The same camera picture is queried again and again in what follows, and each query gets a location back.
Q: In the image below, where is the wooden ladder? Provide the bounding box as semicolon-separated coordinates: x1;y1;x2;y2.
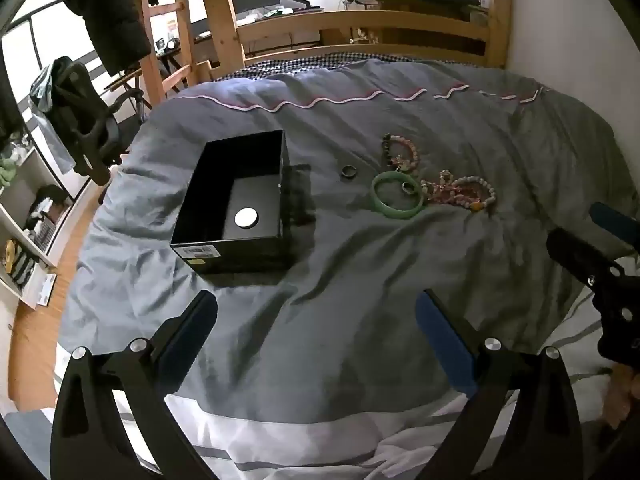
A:
137;0;207;109

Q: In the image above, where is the white desk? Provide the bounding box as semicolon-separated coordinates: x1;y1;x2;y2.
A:
192;5;327;57

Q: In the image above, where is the black hanging jacket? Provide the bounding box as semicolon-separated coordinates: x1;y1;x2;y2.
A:
50;0;154;74

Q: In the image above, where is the white bead bracelet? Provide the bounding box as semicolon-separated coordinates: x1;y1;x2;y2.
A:
450;175;499;214

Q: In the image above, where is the green jade bangle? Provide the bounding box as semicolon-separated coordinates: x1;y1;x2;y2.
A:
371;172;425;219

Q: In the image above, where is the person's right hand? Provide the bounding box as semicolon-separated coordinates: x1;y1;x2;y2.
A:
602;362;640;431

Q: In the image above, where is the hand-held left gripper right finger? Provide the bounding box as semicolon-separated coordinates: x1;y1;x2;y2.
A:
415;288;586;480

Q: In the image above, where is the wooden bed frame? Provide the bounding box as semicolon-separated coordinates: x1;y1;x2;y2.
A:
194;0;515;80

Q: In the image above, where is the white shelf unit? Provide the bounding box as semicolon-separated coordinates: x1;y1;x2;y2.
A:
0;130;98;311

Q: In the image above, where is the black framed window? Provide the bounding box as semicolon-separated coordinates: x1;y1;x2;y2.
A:
0;0;103;126

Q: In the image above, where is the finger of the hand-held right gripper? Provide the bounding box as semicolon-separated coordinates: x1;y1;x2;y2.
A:
546;228;629;291
589;201;640;254

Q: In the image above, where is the black office chair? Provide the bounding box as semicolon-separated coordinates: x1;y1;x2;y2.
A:
37;59;147;187

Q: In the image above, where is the checkered bed sheet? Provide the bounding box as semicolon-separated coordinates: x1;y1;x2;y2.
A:
214;52;493;82

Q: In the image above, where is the light blue garment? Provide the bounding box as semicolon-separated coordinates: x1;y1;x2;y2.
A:
29;56;75;113

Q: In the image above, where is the black box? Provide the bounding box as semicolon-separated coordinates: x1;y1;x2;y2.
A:
170;130;292;275

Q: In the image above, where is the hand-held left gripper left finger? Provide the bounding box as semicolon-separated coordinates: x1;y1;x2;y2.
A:
50;289;219;480

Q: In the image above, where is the grey duvet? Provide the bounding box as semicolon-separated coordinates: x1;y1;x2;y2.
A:
57;57;640;413

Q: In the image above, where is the red pink bead bracelet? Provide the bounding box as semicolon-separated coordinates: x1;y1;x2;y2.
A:
421;170;470;206

